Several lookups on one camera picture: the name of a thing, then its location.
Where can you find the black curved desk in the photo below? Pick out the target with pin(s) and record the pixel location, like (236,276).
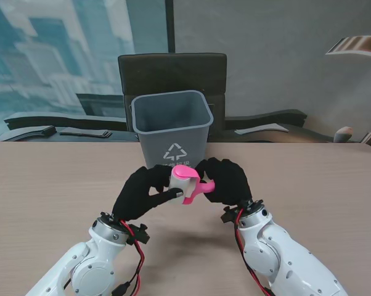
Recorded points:
(80,123)

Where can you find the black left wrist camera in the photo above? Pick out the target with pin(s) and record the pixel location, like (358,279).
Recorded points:
(140,234)

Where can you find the small black desk object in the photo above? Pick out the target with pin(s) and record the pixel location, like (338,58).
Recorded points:
(47,131)

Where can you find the white lint roller refill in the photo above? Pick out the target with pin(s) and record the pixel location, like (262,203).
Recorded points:
(179,185)

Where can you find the black office chair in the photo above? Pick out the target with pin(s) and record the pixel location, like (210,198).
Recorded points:
(173,74)

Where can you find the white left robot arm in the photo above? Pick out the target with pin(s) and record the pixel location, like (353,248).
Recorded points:
(83,265)

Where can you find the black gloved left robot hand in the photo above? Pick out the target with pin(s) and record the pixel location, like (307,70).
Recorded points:
(139,194)

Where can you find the dark paper stack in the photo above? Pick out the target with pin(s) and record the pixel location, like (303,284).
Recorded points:
(83,133)

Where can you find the brown curved wooden board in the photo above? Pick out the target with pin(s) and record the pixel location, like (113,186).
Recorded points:
(358,46)

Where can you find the white paper sheet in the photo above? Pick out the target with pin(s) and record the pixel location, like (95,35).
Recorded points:
(261,129)

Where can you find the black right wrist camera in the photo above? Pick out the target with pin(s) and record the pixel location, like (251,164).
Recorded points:
(230,214)

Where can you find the grey plastic waste bin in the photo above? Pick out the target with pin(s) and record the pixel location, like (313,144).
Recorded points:
(173,129)

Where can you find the black window post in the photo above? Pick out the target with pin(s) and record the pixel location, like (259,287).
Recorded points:
(170,26)

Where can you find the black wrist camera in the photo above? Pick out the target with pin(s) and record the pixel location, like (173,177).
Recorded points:
(140,234)
(230,214)

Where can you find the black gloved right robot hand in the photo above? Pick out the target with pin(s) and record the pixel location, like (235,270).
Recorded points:
(231,185)

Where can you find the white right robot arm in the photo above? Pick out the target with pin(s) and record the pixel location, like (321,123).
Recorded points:
(281,256)

